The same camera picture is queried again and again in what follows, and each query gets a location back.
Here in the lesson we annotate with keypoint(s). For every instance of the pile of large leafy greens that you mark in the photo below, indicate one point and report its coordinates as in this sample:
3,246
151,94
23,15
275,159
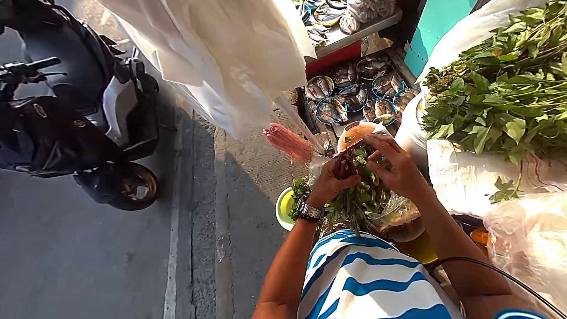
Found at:
500,93

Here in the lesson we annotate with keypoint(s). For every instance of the white plastic sheet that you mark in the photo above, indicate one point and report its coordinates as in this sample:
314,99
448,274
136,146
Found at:
465,35

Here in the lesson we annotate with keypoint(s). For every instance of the orange bowl with white rim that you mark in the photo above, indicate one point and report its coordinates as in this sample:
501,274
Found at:
356,133

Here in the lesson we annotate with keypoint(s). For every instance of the market table with fish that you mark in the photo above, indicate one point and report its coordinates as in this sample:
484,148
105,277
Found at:
363,32

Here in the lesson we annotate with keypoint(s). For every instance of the person's right fingers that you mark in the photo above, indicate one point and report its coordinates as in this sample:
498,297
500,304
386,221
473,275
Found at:
381,143

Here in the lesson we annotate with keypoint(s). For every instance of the lime green bowl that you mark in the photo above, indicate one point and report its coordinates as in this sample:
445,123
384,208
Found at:
284,208

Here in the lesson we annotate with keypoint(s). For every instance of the bunch of leafy green stems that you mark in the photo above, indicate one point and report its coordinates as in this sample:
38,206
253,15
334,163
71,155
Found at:
356,197

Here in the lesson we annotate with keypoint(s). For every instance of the person's body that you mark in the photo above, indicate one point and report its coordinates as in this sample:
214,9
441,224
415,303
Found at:
367,274

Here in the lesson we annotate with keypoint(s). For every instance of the person's right thumb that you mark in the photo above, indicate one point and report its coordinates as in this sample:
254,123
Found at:
379,170

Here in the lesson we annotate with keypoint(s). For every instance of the white sack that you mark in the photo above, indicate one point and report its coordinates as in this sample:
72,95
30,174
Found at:
456,177

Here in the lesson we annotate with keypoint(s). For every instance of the group of fish bowls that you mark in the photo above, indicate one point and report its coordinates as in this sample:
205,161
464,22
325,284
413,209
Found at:
332,110

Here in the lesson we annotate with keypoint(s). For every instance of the person's right forearm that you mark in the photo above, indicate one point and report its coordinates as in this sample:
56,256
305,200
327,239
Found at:
456,248

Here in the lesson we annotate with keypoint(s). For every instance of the person's left forearm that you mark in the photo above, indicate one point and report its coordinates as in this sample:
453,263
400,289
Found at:
285,261

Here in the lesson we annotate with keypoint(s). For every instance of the person's left thumb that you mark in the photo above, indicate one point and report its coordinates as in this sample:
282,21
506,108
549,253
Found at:
349,181

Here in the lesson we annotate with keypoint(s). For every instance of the person's left hand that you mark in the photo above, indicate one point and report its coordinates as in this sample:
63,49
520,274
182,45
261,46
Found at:
330,187

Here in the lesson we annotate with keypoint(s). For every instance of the white plastic bucket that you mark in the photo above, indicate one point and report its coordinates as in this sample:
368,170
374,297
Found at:
412,124

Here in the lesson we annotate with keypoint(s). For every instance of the small crumpled clear bag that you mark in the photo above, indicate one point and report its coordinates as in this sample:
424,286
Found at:
401,210

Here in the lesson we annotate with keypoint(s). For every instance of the white pole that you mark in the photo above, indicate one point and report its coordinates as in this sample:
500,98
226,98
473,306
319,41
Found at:
296,117

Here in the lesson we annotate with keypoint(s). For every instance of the person's right hand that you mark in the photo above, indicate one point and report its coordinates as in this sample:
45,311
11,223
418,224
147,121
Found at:
402,172

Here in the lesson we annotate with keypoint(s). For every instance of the orange plastic object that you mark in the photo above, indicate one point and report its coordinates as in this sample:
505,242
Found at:
479,236

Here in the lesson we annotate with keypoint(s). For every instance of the leafy greens in small bunch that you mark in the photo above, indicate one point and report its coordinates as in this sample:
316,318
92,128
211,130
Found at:
300,191

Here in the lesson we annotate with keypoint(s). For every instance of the black and silver motor scooter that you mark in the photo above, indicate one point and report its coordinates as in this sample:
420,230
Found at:
75,102

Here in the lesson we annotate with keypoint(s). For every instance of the teal board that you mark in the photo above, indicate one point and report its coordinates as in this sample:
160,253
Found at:
436,33

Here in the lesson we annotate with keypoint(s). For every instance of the large clear plastic bag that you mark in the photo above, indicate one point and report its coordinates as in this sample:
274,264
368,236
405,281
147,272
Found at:
527,239

